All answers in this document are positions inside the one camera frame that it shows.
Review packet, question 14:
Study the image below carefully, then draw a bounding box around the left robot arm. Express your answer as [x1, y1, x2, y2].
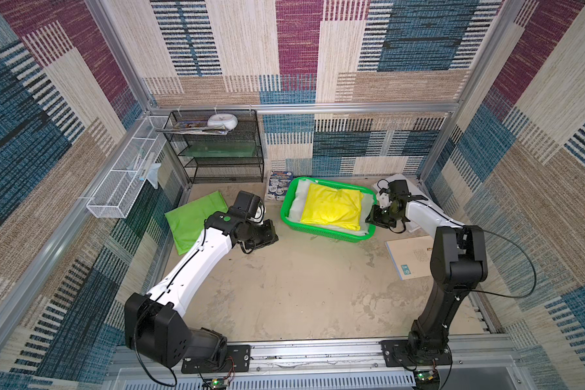
[124, 191, 278, 369]

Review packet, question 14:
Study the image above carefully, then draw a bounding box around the magazine on rack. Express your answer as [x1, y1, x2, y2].
[158, 120, 229, 136]

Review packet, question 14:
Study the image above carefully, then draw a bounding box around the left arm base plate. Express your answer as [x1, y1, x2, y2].
[181, 344, 251, 375]

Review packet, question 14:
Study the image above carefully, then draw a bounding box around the green plastic basket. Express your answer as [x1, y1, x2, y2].
[279, 176, 377, 243]

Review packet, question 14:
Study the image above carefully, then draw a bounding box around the lime green raincoat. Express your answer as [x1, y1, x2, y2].
[165, 191, 228, 255]

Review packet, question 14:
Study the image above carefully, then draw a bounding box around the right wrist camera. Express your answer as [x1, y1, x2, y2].
[376, 188, 393, 210]

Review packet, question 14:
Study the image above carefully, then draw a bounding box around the small yellow raincoat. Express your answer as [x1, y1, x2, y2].
[300, 183, 363, 232]

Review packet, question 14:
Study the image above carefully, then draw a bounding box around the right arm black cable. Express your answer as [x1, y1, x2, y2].
[467, 228, 538, 299]

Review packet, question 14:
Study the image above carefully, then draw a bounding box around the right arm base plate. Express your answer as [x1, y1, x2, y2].
[380, 338, 453, 370]

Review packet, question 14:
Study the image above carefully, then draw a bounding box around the white book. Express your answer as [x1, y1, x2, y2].
[373, 174, 442, 221]

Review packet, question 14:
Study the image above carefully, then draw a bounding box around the tan notebook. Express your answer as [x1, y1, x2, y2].
[386, 236, 434, 280]

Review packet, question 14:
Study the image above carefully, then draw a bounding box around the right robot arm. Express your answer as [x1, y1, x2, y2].
[367, 179, 488, 371]

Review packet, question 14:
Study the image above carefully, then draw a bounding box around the white translucent raincoat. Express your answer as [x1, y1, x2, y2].
[281, 177, 375, 242]

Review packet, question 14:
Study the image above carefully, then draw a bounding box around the white bowl on rack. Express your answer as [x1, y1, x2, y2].
[207, 113, 238, 131]

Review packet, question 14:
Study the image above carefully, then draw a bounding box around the black wire shelf rack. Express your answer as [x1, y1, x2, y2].
[162, 110, 265, 185]

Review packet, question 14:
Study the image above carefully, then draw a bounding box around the blue treehouse book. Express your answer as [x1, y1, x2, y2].
[265, 171, 294, 202]

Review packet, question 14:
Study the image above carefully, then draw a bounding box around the white wire wall basket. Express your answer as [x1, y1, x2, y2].
[86, 115, 167, 219]

